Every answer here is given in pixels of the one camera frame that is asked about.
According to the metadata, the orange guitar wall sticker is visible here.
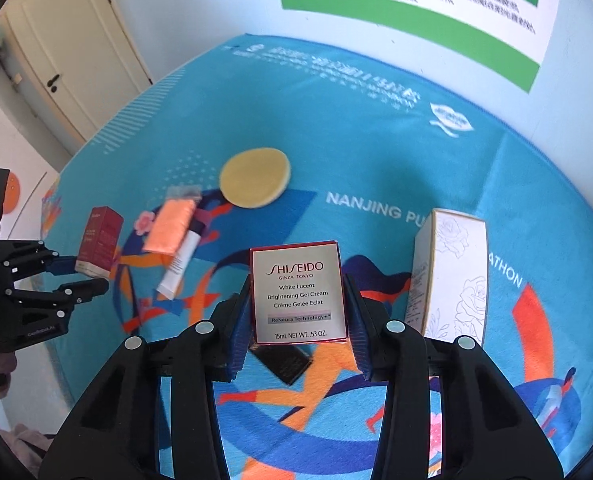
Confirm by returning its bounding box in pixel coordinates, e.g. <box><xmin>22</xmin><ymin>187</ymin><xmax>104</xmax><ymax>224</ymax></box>
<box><xmin>2</xmin><ymin>171</ymin><xmax>21</xmax><ymax>214</ymax></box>

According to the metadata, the white Shiseido cream box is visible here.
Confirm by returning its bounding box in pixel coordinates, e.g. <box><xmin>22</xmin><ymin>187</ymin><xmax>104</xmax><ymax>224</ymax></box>
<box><xmin>250</xmin><ymin>240</ymin><xmax>347</xmax><ymax>346</ymax></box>

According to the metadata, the round yellow sponge pad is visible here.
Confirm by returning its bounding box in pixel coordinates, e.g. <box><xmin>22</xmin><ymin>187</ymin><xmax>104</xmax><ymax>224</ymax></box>
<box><xmin>219</xmin><ymin>148</ymin><xmax>291</xmax><ymax>209</ymax></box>

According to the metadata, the green white wall poster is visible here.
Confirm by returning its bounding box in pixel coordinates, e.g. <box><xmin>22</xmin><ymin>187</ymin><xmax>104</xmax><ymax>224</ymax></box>
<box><xmin>281</xmin><ymin>0</ymin><xmax>559</xmax><ymax>91</ymax></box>

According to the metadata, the white cosmetic tube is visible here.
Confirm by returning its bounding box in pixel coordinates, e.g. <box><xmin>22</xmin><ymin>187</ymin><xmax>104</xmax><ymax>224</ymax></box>
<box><xmin>156</xmin><ymin>208</ymin><xmax>211</xmax><ymax>300</ymax></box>

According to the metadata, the dark red cosmetic box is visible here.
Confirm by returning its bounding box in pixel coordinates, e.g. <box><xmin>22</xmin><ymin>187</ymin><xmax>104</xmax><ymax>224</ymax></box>
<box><xmin>75</xmin><ymin>206</ymin><xmax>124</xmax><ymax>278</ymax></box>

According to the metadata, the black Tom Ford box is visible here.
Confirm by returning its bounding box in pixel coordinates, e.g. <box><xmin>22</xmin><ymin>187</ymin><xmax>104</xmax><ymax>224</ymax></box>
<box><xmin>249</xmin><ymin>344</ymin><xmax>312</xmax><ymax>386</ymax></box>

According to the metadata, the orange sachet packet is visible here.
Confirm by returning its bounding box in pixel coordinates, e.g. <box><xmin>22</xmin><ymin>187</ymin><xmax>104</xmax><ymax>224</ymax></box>
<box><xmin>144</xmin><ymin>185</ymin><xmax>202</xmax><ymax>256</ymax></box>

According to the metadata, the white door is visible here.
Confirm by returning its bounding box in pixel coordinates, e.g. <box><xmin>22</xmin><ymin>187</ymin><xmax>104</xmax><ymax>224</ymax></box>
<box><xmin>5</xmin><ymin>0</ymin><xmax>151</xmax><ymax>140</ymax></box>

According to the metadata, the tall white floral box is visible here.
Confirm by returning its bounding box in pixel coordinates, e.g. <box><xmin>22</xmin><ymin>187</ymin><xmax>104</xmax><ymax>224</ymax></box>
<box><xmin>404</xmin><ymin>208</ymin><xmax>489</xmax><ymax>344</ymax></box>

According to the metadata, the blue marathon printed blanket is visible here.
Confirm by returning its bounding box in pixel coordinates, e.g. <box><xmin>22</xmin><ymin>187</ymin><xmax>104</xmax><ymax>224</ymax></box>
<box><xmin>42</xmin><ymin>36</ymin><xmax>593</xmax><ymax>471</ymax></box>

